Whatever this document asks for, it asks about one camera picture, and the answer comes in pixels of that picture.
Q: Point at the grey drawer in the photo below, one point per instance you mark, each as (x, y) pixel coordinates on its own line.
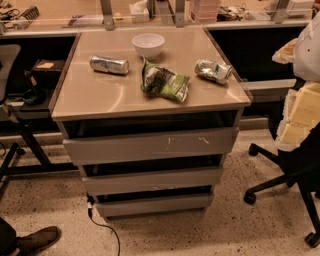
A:
(152, 181)
(150, 146)
(158, 205)

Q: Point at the grey drawer cabinet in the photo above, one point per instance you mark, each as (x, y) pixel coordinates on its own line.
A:
(94, 104)

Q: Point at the black box with label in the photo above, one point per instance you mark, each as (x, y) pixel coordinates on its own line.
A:
(47, 72)

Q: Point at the white bowl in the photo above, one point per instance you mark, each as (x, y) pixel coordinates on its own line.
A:
(148, 45)

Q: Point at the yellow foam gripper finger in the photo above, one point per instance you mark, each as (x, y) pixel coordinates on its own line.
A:
(301, 114)

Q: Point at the silver soda can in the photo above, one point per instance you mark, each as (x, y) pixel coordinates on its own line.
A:
(109, 65)

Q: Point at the white tissue box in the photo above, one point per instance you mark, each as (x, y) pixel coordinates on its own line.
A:
(139, 11)

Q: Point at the grey bottom drawer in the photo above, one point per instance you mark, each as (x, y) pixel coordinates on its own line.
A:
(158, 205)

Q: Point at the black office chair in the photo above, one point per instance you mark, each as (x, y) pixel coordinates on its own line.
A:
(300, 166)

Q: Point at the brown shoe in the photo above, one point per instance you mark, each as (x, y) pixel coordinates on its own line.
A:
(38, 241)

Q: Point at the green chip bag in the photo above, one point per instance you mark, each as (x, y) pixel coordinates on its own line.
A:
(161, 82)

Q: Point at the pink stacked trays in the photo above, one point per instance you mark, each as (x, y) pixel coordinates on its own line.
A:
(204, 11)

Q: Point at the grey top drawer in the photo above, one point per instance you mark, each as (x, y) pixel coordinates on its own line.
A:
(150, 146)

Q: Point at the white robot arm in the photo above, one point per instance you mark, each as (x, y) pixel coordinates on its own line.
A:
(304, 53)

